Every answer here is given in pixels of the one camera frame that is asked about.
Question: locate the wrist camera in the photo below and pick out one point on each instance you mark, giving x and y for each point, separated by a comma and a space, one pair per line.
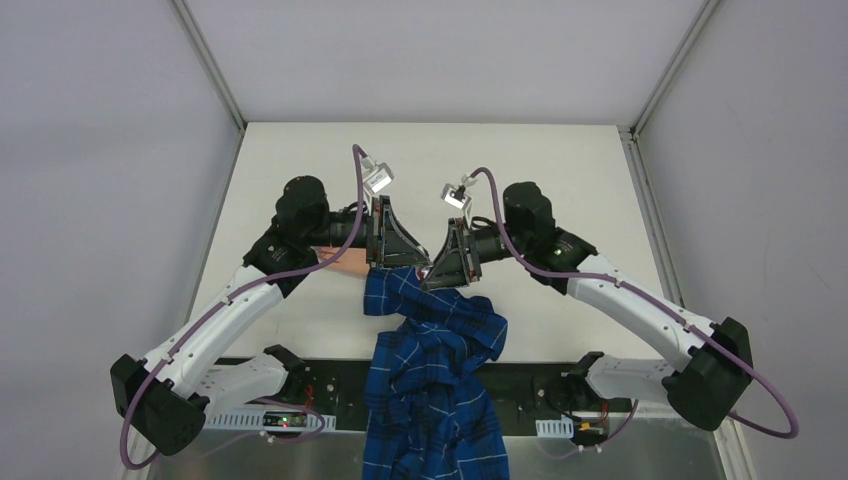
457, 196
376, 175

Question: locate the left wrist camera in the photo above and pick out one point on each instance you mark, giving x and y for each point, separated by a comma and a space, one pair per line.
376, 175

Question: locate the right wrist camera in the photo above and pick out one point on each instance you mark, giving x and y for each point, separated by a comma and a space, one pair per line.
457, 196

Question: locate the blue plaid shirt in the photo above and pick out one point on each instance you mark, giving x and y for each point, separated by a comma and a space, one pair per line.
437, 325

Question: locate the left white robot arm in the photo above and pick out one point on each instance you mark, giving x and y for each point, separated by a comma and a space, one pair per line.
168, 395

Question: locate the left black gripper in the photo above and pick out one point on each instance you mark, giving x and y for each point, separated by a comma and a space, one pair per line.
378, 232

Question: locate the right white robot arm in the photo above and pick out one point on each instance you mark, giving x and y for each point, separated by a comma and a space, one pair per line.
692, 375

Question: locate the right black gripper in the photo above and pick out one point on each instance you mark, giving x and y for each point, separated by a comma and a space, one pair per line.
470, 250

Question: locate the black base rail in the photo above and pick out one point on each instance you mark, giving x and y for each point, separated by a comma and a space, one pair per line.
430, 400

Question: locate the mannequin hand with painted nails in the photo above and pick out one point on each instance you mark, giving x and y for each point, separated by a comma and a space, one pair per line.
352, 262

